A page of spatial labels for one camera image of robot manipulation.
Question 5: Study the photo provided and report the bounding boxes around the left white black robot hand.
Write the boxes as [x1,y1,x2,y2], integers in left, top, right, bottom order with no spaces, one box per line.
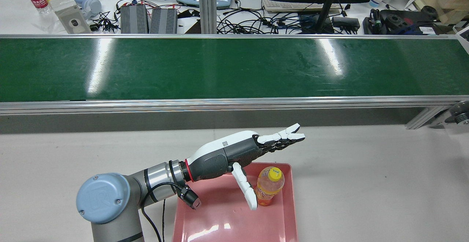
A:
[185,124,306,211]

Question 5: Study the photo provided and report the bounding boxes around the orange drink bottle yellow cap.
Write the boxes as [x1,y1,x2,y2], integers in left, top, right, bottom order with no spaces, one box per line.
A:
[255,166,285,207]

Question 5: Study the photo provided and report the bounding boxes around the pink plastic basket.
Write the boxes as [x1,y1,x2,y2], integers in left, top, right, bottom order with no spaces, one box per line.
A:
[172,162,298,242]

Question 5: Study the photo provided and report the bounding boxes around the green conveyor belt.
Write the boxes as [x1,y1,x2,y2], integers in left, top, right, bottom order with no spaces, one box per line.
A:
[0,34,469,129]

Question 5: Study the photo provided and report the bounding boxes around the grey finned power box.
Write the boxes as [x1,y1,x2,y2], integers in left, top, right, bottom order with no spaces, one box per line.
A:
[120,5,149,34]
[149,7,178,34]

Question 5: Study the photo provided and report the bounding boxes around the white keyboard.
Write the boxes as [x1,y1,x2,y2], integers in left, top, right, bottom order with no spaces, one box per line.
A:
[263,0,343,14]

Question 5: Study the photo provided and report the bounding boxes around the light blue headphones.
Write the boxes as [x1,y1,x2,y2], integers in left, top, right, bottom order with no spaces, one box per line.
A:
[73,0,102,17]

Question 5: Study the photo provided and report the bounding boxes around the translucent plastic box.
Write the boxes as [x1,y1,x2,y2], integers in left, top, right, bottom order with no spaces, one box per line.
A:
[49,0,92,34]

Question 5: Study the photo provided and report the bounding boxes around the black round flange part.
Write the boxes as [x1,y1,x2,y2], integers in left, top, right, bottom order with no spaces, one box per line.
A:
[379,9,433,34]

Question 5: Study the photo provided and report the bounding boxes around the grey conveyor roller motor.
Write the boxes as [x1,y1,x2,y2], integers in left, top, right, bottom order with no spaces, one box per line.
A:
[445,101,469,125]

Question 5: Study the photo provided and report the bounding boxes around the light wooden blocks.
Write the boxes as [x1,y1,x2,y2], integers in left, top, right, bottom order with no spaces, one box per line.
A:
[416,0,469,24]

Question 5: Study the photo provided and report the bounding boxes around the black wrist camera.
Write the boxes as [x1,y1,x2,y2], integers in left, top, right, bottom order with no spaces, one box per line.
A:
[177,185,201,210]

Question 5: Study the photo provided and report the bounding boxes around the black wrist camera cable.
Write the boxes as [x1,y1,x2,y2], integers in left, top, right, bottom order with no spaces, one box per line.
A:
[141,181,184,242]

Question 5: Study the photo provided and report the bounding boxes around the aluminium profile post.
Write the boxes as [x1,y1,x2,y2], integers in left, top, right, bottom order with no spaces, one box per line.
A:
[198,0,217,34]

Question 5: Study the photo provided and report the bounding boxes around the blue ethernet cable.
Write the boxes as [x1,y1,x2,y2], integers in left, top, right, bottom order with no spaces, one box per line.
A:
[273,13,323,28]

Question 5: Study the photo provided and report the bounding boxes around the black cable bundle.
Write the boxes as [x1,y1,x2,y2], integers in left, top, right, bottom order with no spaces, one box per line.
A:
[90,11,118,32]

